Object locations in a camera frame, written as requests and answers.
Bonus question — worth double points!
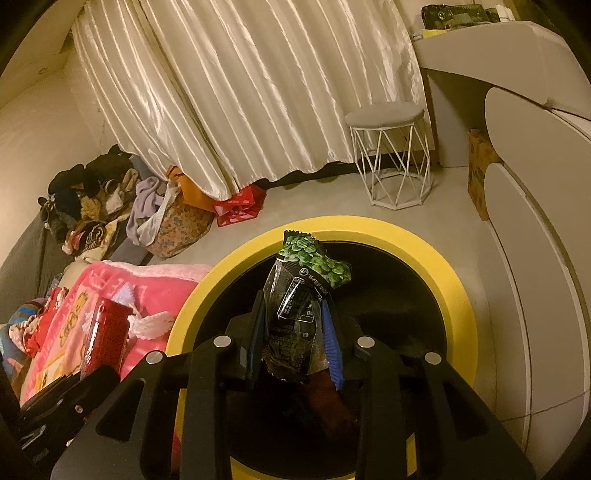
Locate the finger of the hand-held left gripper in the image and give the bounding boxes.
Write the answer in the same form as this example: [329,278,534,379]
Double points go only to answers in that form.
[58,366,122,409]

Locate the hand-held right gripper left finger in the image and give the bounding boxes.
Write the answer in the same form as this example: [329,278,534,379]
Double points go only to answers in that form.
[51,295,269,480]

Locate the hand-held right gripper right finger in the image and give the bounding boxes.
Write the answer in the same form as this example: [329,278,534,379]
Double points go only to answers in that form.
[321,300,539,480]

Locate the red packet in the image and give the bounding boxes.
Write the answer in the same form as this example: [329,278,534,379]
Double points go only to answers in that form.
[81,298,130,380]

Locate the green pea snack packet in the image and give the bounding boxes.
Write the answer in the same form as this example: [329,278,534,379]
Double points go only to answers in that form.
[261,231,352,381]

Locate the yellow rimmed black bin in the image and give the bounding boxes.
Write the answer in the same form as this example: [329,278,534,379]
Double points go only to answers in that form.
[164,215,478,480]

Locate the red floral cloth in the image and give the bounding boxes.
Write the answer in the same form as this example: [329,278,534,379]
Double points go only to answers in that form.
[23,286,70,356]

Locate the colourful patterned cloth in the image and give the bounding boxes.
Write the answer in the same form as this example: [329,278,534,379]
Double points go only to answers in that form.
[0,300,42,352]

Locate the pink printed blanket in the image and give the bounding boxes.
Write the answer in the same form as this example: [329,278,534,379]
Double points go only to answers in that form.
[18,261,213,402]

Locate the grey sofa back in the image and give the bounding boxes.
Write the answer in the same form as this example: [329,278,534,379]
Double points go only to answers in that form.
[0,217,61,319]

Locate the floral fabric bag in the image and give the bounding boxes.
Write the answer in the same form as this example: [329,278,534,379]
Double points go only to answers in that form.
[145,198,215,259]

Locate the red bag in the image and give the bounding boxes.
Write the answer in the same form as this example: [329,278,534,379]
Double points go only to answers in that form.
[212,185,267,229]

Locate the orange bag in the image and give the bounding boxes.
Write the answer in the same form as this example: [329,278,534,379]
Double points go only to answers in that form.
[166,165,218,213]

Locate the lavender cloth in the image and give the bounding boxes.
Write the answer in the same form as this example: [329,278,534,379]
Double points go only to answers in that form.
[126,178,174,245]

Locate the pile of clothes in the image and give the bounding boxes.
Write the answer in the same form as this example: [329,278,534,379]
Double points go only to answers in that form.
[39,154,139,259]

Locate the cardboard box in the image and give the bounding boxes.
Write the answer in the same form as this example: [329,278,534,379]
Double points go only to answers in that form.
[467,129,504,222]

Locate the white rounded cabinet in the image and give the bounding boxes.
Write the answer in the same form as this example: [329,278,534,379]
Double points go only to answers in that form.
[482,85,591,444]

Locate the cream satin curtain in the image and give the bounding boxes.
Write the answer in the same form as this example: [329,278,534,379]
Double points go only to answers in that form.
[71,0,426,201]

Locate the white desk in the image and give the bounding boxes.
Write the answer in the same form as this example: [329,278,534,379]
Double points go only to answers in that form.
[413,21,591,167]

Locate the dark green patterned bag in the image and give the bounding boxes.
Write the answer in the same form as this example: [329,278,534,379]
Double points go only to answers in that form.
[421,4,502,24]

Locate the white wire stool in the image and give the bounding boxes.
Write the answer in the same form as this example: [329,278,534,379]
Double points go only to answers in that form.
[345,104,435,210]

